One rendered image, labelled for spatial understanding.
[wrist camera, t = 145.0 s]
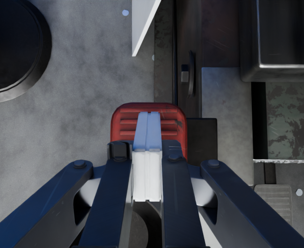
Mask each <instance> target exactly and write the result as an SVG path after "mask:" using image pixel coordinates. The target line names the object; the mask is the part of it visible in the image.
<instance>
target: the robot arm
mask: <svg viewBox="0 0 304 248"><path fill-rule="evenodd" d="M107 157H108V159H107V162H106V165H103V166H99V167H93V163H92V162H91V161H88V160H82V159H80V160H76V161H73V162H71V163H69V164H68V165H67V166H65V167H64V168H63V169H62V170H61V171H60V172H58V173H57V174H56V175H55V176H54V177H53V178H51V179H50V180H49V181H48V182H47V183H46V184H44V185H43V186H42V187H41V188H40V189H39V190H37V191H36V192H35V193H34V194H33V195H32V196H30V197H29V198H28V199H27V200H26V201H25V202H23V203H22V204H21V205H20V206H19V207H18V208H16V209H15V210H14V211H13V212H12V213H11V214H9V215H8V216H7V217H6V218H5V219H4V220H2V221H1V222H0V248H69V247H70V245H71V244H72V243H73V241H74V240H75V238H76V237H77V236H78V234H79V233H80V232H81V230H82V229H83V227H84V230H83V233H82V236H81V239H80V241H79V244H78V246H72V247H71V248H128V244H129V235H130V226H131V218H132V209H133V200H134V199H135V201H145V200H146V199H149V200H150V201H159V200H161V221H162V248H211V247H210V246H206V243H205V239H204V234H203V230H202V225H201V222H200V217H199V213H200V214H201V216H202V217H203V219H204V220H205V222H206V223H207V225H208V227H209V228H210V230H211V231H212V233H213V234H214V236H215V237H216V239H217V240H218V242H219V243H220V245H221V247H222V248H304V237H302V236H301V235H300V234H299V233H298V232H297V231H296V230H295V229H294V228H293V227H292V226H291V225H290V224H289V223H288V222H287V221H286V220H284V219H283V218H282V217H281V216H280V215H279V214H278V213H277V212H276V211H275V210H274V209H273V208H272V207H271V206H270V205H269V204H268V203H267V202H265V201H264V200H263V199H262V198H261V197H260V196H259V195H258V194H257V193H256V192H255V191H254V190H253V189H252V188H251V187H250V186H249V185H247V184H246V183H245V182H244V181H243V180H242V179H241V178H240V177H239V176H238V175H237V174H236V173H235V172H234V171H233V170H232V169H231V168H229V167H228V166H227V165H226V164H225V163H224V162H222V161H219V160H217V159H215V160H214V159H208V160H204V161H202V162H201V164H200V167H198V166H193V165H190V164H188V163H187V161H186V158H185V157H184V156H183V153H182V148H181V143H180V142H179V141H177V140H162V139H161V125H160V113H158V112H151V113H148V112H140V113H139V115H138V121H137V126H136V132H135V137H134V140H118V141H112V142H110V143H108V144H107ZM197 205H198V207H197ZM198 211H199V213H198Z"/></svg>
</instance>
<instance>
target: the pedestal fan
mask: <svg viewBox="0 0 304 248"><path fill-rule="evenodd" d="M51 50H52V36H51V32H50V29H49V25H48V23H47V21H46V19H45V17H44V16H43V14H42V13H41V12H40V11H39V9H38V8H37V7H36V6H34V5H33V4H32V3H31V2H29V1H28V0H0V102H3V101H7V100H10V99H14V98H16V97H18V96H20V95H22V94H24V93H25V92H26V91H28V90H29V89H30V88H32V87H33V86H34V85H35V84H36V82H37V81H38V80H39V79H40V78H41V76H42V75H43V73H44V71H45V70H46V68H47V65H48V63H49V60H50V57H51Z"/></svg>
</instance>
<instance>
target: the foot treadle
mask: <svg viewBox="0 0 304 248"><path fill-rule="evenodd" d="M263 165H264V183H265V184H257V185H255V186H254V188H253V190H254V191H255V192H256V193H257V194H258V195H259V196H260V197H261V198H262V199H263V200H264V201H265V202H267V203H268V204H269V205H270V206H271V207H272V208H273V209H274V210H275V211H276V212H277V213H278V214H279V215H280V216H281V217H282V218H283V219H284V220H286V221H287V222H288V223H289V224H290V225H291V226H292V227H293V218H292V195H291V187H290V186H289V185H277V184H276V172H275V163H263Z"/></svg>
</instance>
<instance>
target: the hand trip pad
mask: <svg viewBox="0 0 304 248"><path fill-rule="evenodd" d="M140 112H148V113H151V112H158V113H160V125H161V139H162V140H177V141H179V142H180V143H181V148H182V153H183V156H184V157H185V158H186V161H187V120H186V115H185V113H184V112H183V110H182V109H181V108H180V107H178V106H177V105H175V104H172V103H167V102H130V103H124V104H122V105H121V106H119V107H118V108H117V109H116V110H115V111H114V113H113V114H112V118H111V130H110V142H112V141H118V140H134V137H135V132H136V126H137V121H138V115H139V113H140Z"/></svg>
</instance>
